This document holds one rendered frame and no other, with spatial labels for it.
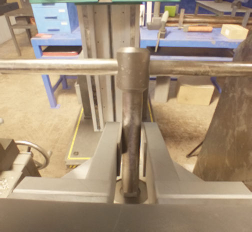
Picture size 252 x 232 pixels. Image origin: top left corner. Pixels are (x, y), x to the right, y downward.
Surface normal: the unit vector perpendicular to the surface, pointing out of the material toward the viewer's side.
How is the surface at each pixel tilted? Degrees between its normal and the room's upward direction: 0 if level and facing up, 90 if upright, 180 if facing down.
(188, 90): 90
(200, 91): 90
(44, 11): 90
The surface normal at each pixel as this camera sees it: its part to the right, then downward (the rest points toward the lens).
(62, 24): -0.05, 0.59
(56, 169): 0.00, -0.81
